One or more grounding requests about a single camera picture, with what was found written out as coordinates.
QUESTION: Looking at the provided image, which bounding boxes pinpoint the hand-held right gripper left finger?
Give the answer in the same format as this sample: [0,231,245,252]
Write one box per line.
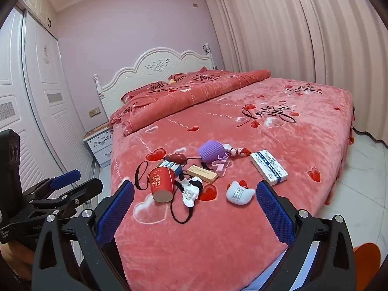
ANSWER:
[32,180,135,291]

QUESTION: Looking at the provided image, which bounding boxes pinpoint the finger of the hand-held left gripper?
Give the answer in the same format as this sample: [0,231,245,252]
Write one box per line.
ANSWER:
[21,170,82,202]
[29,178,104,219]

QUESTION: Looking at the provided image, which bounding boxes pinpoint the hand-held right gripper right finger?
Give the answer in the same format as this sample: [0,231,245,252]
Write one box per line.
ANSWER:
[256,180,356,291]

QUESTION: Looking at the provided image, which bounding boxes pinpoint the white plush heart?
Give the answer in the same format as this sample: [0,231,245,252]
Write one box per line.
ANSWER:
[227,180,255,204]

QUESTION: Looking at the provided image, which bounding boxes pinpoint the red paper cup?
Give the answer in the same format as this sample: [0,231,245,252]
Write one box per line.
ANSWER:
[148,166,177,203]

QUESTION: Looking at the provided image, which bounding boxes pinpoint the small blue white carton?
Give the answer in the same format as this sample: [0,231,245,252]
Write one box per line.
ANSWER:
[159,159,182,175]

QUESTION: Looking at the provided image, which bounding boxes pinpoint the red computer mouse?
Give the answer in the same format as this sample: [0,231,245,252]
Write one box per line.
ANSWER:
[164,153,187,166]

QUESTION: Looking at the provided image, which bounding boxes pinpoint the wooden block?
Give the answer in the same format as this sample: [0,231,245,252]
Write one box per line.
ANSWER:
[186,165,219,184]

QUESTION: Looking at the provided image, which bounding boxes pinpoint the white nightstand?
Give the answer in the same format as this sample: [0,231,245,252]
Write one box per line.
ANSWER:
[83,124,114,168]

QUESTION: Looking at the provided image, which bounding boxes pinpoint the white blue flat box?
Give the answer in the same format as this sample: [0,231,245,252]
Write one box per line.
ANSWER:
[250,149,289,186]

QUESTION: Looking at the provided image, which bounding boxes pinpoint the pink heart printed blanket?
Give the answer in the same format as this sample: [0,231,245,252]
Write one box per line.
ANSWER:
[107,70,355,291]

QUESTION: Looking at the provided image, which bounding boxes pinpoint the pink plastic clip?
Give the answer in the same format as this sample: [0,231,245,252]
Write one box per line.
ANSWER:
[210,158,233,178]

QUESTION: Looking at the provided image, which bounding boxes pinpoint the purple ribbed silicone cup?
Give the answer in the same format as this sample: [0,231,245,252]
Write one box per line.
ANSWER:
[198,140,226,162]

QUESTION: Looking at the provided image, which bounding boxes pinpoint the pink printed pillow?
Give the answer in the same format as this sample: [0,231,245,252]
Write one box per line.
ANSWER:
[168,69,214,83]
[121,80,182,104]

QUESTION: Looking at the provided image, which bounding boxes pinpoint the folded pink quilt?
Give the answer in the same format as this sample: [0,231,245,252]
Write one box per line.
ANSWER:
[109,69,272,136]

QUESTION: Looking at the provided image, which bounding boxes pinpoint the white carved bed headboard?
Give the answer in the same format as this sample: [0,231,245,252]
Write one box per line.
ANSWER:
[93,43,216,122]

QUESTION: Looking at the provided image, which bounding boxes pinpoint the pale pleated curtain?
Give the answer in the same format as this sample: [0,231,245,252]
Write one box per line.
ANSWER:
[200,0,388,146]

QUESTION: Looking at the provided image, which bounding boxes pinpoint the black cord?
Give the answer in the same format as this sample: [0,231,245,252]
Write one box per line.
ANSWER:
[135,156,213,225]

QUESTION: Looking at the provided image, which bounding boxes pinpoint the red white hair tie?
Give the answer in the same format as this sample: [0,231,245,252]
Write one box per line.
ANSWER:
[224,144,252,158]

